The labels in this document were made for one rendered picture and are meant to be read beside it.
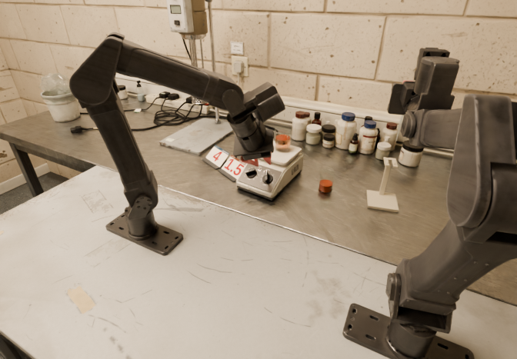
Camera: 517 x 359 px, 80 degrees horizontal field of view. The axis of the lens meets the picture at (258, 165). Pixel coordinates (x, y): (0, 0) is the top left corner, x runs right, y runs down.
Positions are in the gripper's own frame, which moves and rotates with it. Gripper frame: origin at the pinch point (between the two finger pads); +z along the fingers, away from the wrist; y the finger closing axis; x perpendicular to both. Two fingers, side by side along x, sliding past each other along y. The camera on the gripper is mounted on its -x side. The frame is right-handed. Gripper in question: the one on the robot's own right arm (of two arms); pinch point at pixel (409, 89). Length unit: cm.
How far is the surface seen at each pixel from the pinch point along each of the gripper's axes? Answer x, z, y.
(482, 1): -17, 41, -23
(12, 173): 110, 80, 265
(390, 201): 31.6, -0.4, -2.2
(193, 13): -13, 27, 65
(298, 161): 26.2, 6.9, 25.2
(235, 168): 30, 4, 45
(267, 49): 2, 57, 47
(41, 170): 117, 99, 259
